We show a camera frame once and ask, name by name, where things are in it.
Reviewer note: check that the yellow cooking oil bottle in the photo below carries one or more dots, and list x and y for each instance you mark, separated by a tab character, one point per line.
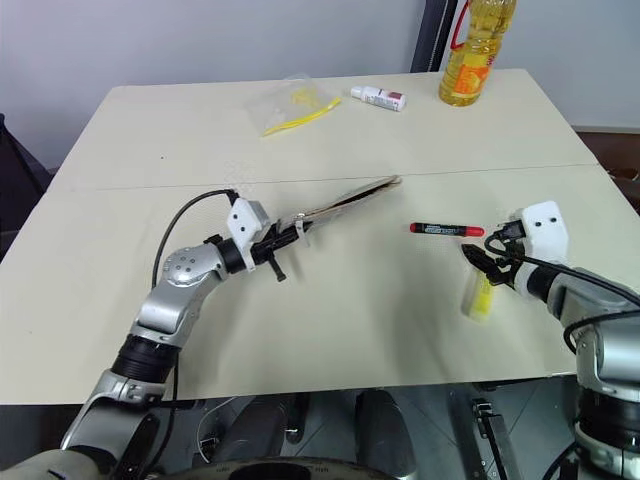
472	55

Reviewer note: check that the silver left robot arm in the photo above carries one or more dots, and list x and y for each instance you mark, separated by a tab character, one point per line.
172	300

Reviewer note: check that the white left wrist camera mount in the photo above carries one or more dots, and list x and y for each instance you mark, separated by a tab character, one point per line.
246	220

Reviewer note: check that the clear bag with yellow zipper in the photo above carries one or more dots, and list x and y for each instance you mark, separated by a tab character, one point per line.
290	105

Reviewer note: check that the brown wooden furniture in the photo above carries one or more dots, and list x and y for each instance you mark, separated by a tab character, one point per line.
612	160

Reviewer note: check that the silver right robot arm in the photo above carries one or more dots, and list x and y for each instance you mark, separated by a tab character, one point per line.
595	320

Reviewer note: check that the yellow highlighter pen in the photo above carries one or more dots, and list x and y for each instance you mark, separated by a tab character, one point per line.
481	300

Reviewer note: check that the small white plastic bottle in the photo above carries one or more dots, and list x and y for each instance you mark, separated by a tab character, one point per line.
380	97

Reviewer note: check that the black metal stand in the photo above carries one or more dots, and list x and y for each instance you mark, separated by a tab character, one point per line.
430	35

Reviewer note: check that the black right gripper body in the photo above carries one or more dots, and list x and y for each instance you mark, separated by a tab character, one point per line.
506	250

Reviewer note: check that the red marker pen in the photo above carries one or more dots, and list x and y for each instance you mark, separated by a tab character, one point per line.
445	230

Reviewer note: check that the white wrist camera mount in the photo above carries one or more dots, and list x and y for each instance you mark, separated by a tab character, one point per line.
544	232
246	220

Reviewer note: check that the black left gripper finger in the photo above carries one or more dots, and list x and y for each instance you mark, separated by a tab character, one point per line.
295	228
276	270

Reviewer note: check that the grey robot torso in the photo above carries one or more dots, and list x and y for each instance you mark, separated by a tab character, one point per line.
60	465

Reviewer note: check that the grid pattern zip pouch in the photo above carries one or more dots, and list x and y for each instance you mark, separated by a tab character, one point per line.
350	200

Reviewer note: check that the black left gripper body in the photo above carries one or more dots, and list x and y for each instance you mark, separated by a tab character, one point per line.
265	245

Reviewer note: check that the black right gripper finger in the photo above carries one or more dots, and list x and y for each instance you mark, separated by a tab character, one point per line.
477	256
495	277

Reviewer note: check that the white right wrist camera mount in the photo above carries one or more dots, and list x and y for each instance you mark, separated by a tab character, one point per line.
544	232

